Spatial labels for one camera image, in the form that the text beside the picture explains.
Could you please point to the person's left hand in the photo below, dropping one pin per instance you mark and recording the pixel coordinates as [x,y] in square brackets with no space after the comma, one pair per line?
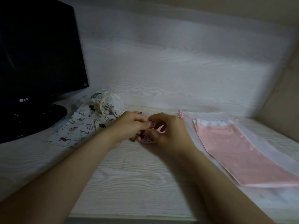
[126,128]

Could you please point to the person's right hand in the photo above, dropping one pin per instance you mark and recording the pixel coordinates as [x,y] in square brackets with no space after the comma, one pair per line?
[172,135]

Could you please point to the person's left thumb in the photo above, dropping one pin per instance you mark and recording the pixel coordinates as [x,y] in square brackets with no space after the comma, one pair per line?
[149,124]

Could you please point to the person's right thumb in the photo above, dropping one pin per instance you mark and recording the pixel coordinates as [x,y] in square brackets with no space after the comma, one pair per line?
[153,137]

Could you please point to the small pink printed pouch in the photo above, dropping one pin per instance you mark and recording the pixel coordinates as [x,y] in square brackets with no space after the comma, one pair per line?
[149,138]

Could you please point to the person's left forearm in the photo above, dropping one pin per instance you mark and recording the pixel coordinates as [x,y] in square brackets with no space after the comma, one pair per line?
[58,177]

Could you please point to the person's right forearm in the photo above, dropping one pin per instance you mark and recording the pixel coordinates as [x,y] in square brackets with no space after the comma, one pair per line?
[217,184]

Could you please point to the scrunched white cat print pouch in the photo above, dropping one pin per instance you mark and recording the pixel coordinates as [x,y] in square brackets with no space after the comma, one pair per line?
[104,122]

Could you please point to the flat white cat print pouch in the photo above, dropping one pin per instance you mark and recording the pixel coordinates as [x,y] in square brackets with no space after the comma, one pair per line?
[77,128]

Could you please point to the large white sheer bag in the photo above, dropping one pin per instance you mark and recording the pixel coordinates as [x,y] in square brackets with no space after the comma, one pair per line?
[264,146]

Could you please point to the black monitor stand base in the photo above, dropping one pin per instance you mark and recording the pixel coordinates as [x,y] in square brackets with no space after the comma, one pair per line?
[30,121]

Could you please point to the black computer monitor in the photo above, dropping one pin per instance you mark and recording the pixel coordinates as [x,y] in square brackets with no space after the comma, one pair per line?
[35,51]

